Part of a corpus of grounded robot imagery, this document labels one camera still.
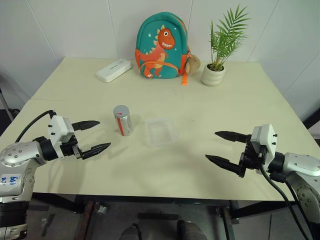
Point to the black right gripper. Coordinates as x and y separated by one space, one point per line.
251 157

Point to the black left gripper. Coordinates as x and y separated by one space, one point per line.
68 147

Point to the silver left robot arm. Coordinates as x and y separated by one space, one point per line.
17 152

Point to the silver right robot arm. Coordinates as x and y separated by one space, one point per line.
297 162

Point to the silver red soda can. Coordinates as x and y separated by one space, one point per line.
124 126

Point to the clear plastic container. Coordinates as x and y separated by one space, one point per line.
160 131

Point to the white rectangular case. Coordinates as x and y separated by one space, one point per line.
113 70

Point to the white ribbed plant pot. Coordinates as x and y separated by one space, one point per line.
213 76

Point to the rusty metal bar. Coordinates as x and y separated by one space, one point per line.
87 220

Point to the black stand with metal leg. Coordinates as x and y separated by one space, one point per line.
8 117

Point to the dark rounded shape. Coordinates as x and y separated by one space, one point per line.
190 230
130 232

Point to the beige plush pendant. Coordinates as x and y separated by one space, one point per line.
193 64

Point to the green palm plant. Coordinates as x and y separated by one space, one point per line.
225 35

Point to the teal dinosaur backpack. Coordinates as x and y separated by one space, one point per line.
161 45

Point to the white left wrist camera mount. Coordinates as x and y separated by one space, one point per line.
57 126

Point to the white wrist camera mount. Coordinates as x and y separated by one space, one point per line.
265 137
57 126

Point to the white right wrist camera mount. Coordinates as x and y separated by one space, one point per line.
265 137

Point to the black object at wall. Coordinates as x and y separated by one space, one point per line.
312 120

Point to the black table frame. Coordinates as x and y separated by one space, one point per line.
155 198

